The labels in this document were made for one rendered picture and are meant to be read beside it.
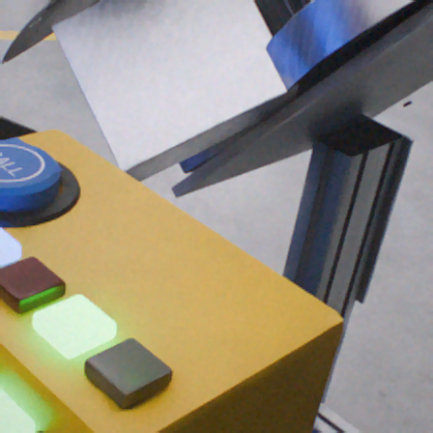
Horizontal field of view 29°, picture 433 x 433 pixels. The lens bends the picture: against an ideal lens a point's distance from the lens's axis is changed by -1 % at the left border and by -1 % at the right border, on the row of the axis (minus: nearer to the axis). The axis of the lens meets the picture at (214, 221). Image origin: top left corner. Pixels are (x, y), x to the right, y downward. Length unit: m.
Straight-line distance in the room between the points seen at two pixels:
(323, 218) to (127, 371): 0.59
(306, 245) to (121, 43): 0.30
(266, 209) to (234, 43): 1.87
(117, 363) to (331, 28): 0.40
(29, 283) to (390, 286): 2.08
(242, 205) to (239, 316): 2.24
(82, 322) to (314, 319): 0.08
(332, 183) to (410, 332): 1.40
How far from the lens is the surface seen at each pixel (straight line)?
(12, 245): 0.28
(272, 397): 0.26
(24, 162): 0.31
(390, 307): 2.23
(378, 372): 2.01
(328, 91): 0.66
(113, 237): 0.29
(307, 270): 0.84
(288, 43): 0.63
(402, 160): 0.85
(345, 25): 0.59
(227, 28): 0.66
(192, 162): 0.77
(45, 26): 0.82
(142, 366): 0.23
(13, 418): 0.25
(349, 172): 0.78
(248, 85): 0.65
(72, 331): 0.24
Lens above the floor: 1.23
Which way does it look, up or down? 31 degrees down
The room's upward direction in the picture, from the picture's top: 10 degrees clockwise
